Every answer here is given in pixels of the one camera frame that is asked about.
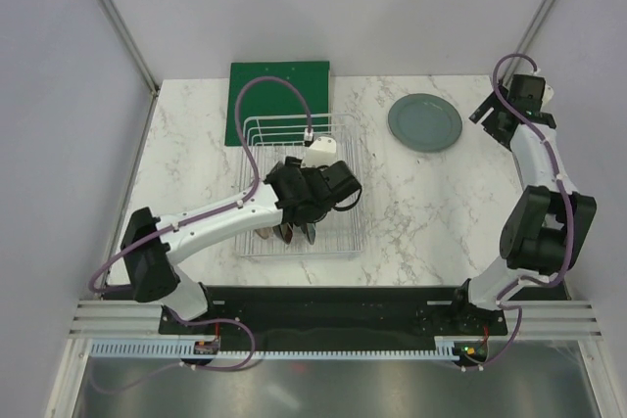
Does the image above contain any dark teal plate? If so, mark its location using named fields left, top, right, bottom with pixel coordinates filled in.
left=301, top=223, right=316, bottom=245

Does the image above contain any red and black plate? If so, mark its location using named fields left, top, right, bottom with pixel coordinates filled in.
left=273, top=223, right=294, bottom=245

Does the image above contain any pink-brown plate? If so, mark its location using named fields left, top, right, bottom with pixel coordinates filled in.
left=255, top=227, right=273, bottom=240

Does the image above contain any white wire dish rack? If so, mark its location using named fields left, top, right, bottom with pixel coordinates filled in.
left=235, top=113, right=365, bottom=259

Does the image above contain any light green-grey plate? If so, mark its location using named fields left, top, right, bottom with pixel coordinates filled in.
left=387, top=93, right=462, bottom=153

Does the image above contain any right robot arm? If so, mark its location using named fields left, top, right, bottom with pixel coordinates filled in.
left=448, top=74, right=597, bottom=334

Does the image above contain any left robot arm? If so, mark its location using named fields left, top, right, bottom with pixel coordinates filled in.
left=121, top=158, right=362, bottom=333

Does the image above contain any green cutting board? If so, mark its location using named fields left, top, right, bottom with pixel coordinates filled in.
left=224, top=61, right=330, bottom=147

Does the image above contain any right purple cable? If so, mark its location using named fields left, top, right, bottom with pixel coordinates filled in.
left=491, top=53, right=576, bottom=341

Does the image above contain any purple cable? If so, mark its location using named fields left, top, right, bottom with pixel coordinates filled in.
left=87, top=75, right=314, bottom=297
left=491, top=53, right=576, bottom=341

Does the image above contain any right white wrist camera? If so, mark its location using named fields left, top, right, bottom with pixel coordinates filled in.
left=543, top=84, right=555, bottom=104

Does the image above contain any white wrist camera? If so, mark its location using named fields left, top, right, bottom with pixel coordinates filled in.
left=543, top=84, right=555, bottom=104
left=300, top=128, right=337, bottom=168

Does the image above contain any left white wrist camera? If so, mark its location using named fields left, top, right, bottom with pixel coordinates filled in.
left=300, top=128, right=337, bottom=168

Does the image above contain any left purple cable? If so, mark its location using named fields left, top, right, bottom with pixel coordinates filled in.
left=87, top=75, right=314, bottom=297

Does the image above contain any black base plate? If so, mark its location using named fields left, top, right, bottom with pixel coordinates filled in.
left=159, top=287, right=507, bottom=348

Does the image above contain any right aluminium frame post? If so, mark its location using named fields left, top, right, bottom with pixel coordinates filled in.
left=498, top=0, right=589, bottom=91

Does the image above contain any aluminium frame post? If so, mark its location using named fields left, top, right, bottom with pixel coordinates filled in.
left=498, top=0, right=589, bottom=91
left=66, top=0, right=161, bottom=95

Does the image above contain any white slotted cable duct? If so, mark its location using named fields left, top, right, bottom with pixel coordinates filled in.
left=89, top=337, right=461, bottom=360

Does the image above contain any left aluminium frame post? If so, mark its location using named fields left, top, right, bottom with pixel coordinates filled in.
left=66, top=0, right=161, bottom=95

